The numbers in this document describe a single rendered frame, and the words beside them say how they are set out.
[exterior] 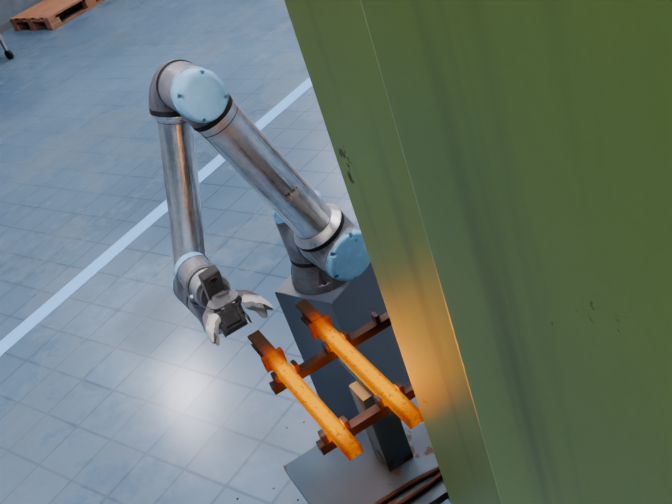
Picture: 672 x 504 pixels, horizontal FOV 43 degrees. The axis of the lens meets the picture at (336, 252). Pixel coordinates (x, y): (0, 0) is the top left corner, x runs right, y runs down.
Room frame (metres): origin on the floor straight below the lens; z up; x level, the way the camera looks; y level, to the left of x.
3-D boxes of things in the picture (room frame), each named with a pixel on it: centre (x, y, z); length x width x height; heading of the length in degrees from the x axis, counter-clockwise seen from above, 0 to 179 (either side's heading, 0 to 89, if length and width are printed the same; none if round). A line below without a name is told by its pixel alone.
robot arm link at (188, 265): (1.81, 0.34, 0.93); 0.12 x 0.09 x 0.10; 19
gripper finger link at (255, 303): (1.58, 0.20, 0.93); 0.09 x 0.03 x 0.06; 55
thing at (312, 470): (1.26, 0.03, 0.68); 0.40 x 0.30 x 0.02; 108
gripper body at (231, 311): (1.65, 0.29, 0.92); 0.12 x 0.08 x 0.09; 19
